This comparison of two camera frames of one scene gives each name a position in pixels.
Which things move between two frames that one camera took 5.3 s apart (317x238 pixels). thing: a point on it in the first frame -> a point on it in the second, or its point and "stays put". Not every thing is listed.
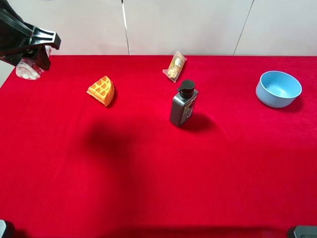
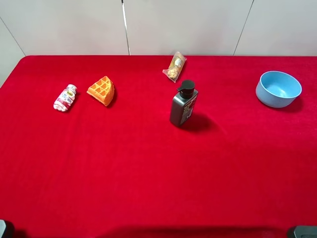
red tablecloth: (87, 149) stays put
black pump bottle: (183, 103) stays put
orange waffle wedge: (103, 90) stays put
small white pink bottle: (27, 70) -> (65, 98)
